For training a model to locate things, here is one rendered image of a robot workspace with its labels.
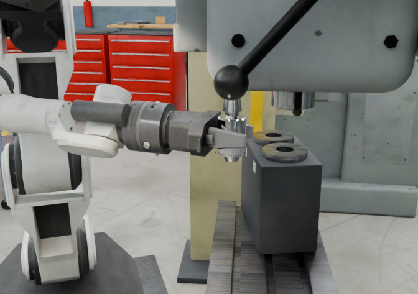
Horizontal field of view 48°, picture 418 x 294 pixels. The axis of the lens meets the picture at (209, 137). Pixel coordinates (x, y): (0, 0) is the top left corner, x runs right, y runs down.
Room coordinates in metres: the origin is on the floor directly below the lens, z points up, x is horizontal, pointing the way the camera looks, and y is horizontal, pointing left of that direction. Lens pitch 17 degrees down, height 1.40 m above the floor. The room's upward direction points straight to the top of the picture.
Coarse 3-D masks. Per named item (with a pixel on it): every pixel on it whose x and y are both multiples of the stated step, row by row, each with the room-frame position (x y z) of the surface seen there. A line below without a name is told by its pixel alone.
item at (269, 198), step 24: (264, 144) 0.96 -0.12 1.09; (288, 144) 0.93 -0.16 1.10; (264, 168) 0.83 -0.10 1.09; (288, 168) 0.84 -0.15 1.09; (312, 168) 0.84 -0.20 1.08; (264, 192) 0.83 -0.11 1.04; (288, 192) 0.84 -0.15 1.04; (312, 192) 0.84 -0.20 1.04; (264, 216) 0.83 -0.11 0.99; (288, 216) 0.84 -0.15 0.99; (312, 216) 0.84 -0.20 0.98; (264, 240) 0.83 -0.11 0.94; (288, 240) 0.84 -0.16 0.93; (312, 240) 0.84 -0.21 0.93
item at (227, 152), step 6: (222, 126) 0.73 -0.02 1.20; (228, 126) 0.72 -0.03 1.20; (234, 126) 0.72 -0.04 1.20; (240, 126) 0.73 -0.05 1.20; (240, 132) 0.73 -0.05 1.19; (222, 150) 0.73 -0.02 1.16; (228, 150) 0.72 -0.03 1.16; (234, 150) 0.72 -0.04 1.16; (240, 150) 0.73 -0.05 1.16; (228, 156) 0.72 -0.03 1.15; (234, 156) 0.72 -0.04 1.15; (240, 156) 0.73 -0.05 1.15
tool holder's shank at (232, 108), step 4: (224, 100) 0.74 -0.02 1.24; (236, 100) 0.73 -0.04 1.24; (240, 100) 0.74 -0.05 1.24; (224, 104) 0.74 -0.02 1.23; (228, 104) 0.73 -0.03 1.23; (232, 104) 0.73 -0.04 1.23; (236, 104) 0.73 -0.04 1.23; (240, 104) 0.74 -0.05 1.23; (224, 108) 0.74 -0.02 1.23; (228, 108) 0.73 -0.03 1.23; (232, 108) 0.73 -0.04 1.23; (236, 108) 0.73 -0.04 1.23; (240, 108) 0.74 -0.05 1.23; (228, 112) 0.73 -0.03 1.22; (232, 112) 0.73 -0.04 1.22; (236, 112) 0.73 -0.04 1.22; (228, 116) 0.74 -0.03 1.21; (232, 116) 0.73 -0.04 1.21; (236, 116) 0.74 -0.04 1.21
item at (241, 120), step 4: (220, 116) 0.74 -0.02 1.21; (224, 116) 0.74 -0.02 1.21; (240, 116) 0.75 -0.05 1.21; (244, 116) 0.75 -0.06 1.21; (220, 120) 0.73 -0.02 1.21; (224, 120) 0.73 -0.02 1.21; (228, 120) 0.72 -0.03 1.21; (232, 120) 0.72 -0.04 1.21; (236, 120) 0.72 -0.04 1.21; (240, 120) 0.73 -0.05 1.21; (244, 120) 0.73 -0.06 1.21; (224, 124) 0.73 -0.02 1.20; (228, 124) 0.72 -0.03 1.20; (232, 124) 0.72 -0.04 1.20; (236, 124) 0.72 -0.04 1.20; (240, 124) 0.73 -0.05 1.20
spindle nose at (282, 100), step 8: (272, 96) 0.51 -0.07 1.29; (280, 96) 0.50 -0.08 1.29; (288, 96) 0.50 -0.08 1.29; (304, 96) 0.49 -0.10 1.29; (312, 96) 0.50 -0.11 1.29; (272, 104) 0.51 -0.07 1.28; (280, 104) 0.50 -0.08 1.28; (288, 104) 0.50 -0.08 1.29; (304, 104) 0.49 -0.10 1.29; (312, 104) 0.50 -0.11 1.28
